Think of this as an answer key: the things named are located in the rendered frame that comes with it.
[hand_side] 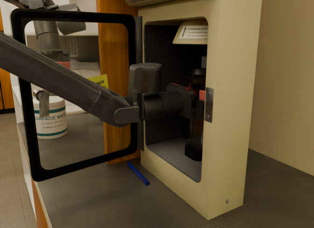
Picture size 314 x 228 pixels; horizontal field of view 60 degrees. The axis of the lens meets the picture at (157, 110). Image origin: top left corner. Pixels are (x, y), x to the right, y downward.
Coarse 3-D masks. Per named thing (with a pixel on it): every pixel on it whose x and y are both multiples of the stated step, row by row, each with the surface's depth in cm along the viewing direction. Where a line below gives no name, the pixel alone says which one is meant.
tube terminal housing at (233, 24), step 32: (192, 0) 55; (224, 0) 49; (256, 0) 53; (224, 32) 50; (256, 32) 55; (224, 64) 52; (224, 96) 54; (224, 128) 56; (160, 160) 75; (224, 160) 58; (192, 192) 64; (224, 192) 61
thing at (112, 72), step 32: (32, 32) 59; (64, 32) 63; (96, 32) 67; (64, 64) 64; (96, 64) 69; (128, 64) 75; (32, 96) 61; (64, 128) 68; (96, 128) 73; (128, 128) 79; (64, 160) 69
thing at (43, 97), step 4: (44, 92) 62; (48, 92) 62; (40, 96) 61; (44, 96) 61; (48, 96) 62; (40, 100) 61; (44, 100) 61; (48, 100) 62; (40, 104) 61; (44, 104) 62; (48, 104) 62; (40, 108) 61; (44, 108) 62; (48, 108) 62; (40, 112) 62; (44, 112) 62; (48, 112) 63; (40, 116) 62; (44, 116) 62; (48, 116) 63
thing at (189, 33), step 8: (184, 24) 63; (192, 24) 61; (200, 24) 60; (184, 32) 62; (192, 32) 60; (200, 32) 59; (176, 40) 64; (184, 40) 61; (192, 40) 60; (200, 40) 59
